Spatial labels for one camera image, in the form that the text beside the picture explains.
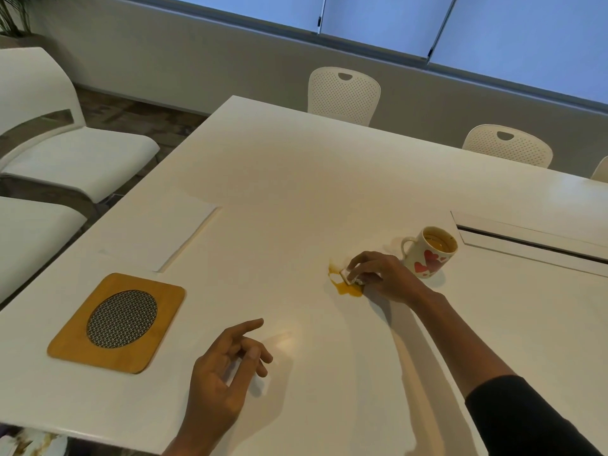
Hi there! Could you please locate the white window blind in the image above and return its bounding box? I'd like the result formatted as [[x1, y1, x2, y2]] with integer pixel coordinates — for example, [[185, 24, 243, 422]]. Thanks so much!
[[157, 0, 327, 35], [320, 0, 459, 60], [429, 0, 608, 109]]

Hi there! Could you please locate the white flat table flap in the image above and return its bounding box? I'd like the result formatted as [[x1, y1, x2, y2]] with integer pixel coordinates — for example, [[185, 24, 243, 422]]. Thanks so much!
[[97, 191, 222, 274]]

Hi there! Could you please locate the orange tea spill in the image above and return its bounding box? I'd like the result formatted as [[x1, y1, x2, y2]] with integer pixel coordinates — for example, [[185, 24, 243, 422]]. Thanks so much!
[[327, 263, 365, 298]]

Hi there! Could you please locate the orange tea in mug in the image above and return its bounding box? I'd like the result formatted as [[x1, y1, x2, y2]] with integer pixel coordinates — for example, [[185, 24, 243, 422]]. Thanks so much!
[[423, 228, 457, 250]]

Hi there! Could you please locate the white chair with curved back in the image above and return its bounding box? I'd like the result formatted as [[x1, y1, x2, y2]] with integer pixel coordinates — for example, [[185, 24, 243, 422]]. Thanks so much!
[[0, 46, 161, 220]]

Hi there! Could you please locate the green potted plant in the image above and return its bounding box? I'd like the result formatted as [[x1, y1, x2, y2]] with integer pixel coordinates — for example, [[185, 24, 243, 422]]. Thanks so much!
[[0, 0, 48, 50]]

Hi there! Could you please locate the person's left forearm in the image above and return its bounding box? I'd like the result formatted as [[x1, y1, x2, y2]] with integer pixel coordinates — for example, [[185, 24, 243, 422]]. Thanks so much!
[[161, 425, 225, 456]]

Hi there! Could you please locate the white chair seat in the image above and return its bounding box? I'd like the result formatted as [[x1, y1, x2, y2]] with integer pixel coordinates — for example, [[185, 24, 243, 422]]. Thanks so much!
[[0, 196, 89, 305]]

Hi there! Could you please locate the person's right forearm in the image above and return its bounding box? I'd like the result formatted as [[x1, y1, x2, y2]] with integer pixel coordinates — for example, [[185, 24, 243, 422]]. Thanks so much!
[[409, 290, 604, 456]]

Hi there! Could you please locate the white mug with red hearts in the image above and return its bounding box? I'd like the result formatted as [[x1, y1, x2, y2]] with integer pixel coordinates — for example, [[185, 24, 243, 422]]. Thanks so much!
[[401, 226, 459, 280]]

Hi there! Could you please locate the person's right hand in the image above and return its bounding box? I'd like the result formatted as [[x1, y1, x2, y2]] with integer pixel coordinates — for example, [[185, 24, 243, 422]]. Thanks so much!
[[343, 251, 431, 307]]

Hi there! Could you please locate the person's left hand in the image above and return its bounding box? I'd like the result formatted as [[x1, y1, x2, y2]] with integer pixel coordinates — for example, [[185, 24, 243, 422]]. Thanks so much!
[[183, 319, 275, 440]]

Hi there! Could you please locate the wooden trivet with mesh centre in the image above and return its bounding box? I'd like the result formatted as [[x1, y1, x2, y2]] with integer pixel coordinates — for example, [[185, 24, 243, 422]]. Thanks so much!
[[47, 273, 187, 375]]

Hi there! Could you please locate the white table cable hatch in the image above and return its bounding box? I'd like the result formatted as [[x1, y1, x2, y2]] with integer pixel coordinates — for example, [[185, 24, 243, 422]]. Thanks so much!
[[450, 210, 608, 280]]

